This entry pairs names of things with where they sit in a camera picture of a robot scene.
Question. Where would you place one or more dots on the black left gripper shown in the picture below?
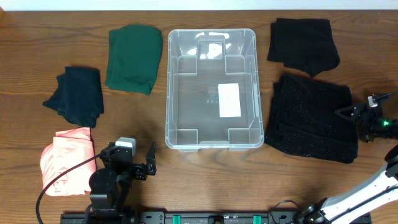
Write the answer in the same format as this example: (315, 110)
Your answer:
(143, 170)

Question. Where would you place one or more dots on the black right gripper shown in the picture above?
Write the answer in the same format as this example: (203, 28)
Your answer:
(357, 114)

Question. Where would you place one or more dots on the black sparkly towel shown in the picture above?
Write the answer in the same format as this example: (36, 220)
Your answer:
(302, 120)

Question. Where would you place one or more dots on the black cloth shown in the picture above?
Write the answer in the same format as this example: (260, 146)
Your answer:
(303, 44)

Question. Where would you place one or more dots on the clear plastic storage bin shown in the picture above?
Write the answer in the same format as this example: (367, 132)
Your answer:
(198, 61)

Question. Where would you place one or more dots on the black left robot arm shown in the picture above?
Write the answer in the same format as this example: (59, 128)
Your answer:
(111, 185)

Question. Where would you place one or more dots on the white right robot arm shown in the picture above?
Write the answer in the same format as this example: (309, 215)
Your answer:
(379, 189)

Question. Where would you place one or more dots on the folded pink cloth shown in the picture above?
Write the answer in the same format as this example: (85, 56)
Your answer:
(68, 149)

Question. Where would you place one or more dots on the folded dark navy cloth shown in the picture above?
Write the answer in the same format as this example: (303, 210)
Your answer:
(78, 97)

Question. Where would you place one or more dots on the white label in bin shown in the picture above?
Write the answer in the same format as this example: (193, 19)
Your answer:
(229, 100)

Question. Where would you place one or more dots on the folded green cloth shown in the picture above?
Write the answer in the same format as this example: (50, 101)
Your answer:
(135, 52)

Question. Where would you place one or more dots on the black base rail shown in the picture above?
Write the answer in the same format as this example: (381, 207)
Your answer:
(185, 218)

